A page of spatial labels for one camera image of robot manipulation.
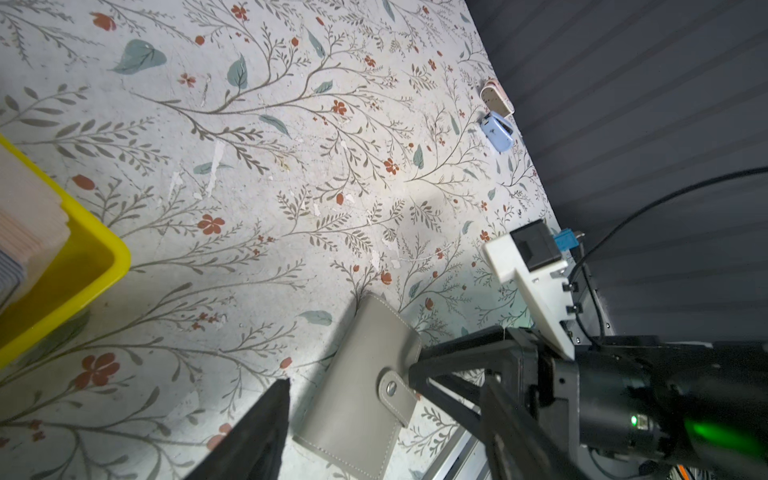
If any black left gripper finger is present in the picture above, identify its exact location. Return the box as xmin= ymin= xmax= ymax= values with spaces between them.
xmin=186 ymin=379 xmax=290 ymax=480

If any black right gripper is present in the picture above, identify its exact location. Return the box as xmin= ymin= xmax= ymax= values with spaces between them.
xmin=409 ymin=326 xmax=767 ymax=479

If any yellow plastic tray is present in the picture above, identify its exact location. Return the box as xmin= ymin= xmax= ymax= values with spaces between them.
xmin=1 ymin=139 xmax=131 ymax=366

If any blue small clip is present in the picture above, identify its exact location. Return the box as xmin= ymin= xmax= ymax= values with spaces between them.
xmin=480 ymin=111 xmax=514 ymax=153

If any pink white small clip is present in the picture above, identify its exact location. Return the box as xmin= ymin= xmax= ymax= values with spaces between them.
xmin=480 ymin=79 xmax=515 ymax=118

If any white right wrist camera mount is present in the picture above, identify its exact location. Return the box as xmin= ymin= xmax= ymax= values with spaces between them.
xmin=482 ymin=219 xmax=578 ymax=361

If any black right camera cable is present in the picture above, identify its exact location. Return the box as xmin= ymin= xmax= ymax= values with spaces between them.
xmin=566 ymin=164 xmax=768 ymax=349

